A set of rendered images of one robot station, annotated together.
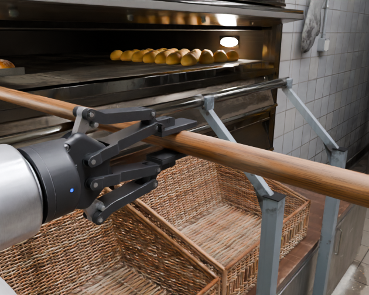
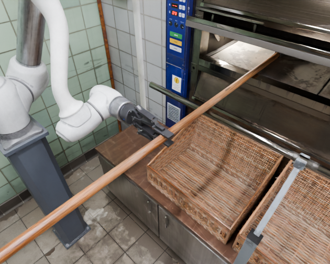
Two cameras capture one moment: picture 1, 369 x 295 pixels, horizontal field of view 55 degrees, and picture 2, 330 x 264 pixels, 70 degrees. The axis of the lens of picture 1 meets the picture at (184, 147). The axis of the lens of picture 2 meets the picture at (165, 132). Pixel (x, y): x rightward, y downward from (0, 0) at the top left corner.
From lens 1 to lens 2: 88 cm
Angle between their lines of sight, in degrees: 80
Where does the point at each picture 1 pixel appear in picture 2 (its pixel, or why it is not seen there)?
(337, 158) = not seen: outside the picture
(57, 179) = (122, 114)
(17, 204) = (113, 112)
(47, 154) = (124, 109)
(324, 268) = not seen: outside the picture
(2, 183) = (113, 107)
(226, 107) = not seen: outside the picture
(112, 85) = not seen: outside the picture
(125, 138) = (143, 120)
